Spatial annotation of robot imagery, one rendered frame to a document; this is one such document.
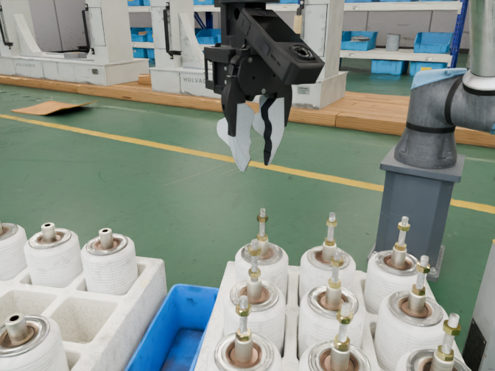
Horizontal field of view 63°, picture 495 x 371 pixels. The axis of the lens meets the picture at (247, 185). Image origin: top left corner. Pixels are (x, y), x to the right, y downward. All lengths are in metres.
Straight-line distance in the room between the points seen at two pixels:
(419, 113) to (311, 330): 0.64
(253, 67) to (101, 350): 0.47
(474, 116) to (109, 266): 0.81
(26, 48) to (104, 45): 1.28
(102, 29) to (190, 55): 0.86
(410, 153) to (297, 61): 0.71
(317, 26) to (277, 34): 2.28
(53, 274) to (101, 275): 0.10
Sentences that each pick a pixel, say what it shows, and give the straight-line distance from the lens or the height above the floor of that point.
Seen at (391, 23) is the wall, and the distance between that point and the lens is 9.02.
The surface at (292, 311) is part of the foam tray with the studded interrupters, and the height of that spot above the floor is 0.18.
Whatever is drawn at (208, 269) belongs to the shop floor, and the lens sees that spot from 1.14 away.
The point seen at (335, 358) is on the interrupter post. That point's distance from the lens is 0.53.
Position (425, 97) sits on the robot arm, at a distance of 1.06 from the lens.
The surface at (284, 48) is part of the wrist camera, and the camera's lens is 0.43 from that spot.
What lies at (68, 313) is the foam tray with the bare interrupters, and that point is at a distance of 0.83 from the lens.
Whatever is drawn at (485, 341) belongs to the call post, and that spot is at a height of 0.16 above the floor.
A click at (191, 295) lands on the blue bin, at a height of 0.10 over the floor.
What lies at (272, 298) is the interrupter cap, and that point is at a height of 0.25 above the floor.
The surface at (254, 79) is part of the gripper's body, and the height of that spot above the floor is 0.58.
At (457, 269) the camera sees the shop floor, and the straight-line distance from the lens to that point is 1.27.
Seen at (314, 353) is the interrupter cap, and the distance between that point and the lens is 0.55.
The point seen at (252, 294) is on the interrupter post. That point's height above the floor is 0.26.
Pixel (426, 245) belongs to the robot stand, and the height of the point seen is 0.10.
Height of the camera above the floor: 0.65
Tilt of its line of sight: 23 degrees down
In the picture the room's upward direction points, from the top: straight up
